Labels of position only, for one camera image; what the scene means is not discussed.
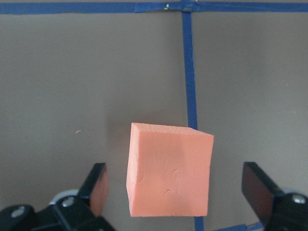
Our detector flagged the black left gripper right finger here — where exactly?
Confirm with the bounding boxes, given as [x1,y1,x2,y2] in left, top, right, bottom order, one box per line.
[242,162,308,231]

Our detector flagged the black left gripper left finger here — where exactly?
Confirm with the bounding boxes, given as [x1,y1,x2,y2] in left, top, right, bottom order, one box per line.
[50,163,109,231]

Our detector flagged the orange foam cube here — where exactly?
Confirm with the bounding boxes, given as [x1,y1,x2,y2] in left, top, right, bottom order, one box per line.
[126,123,214,217]

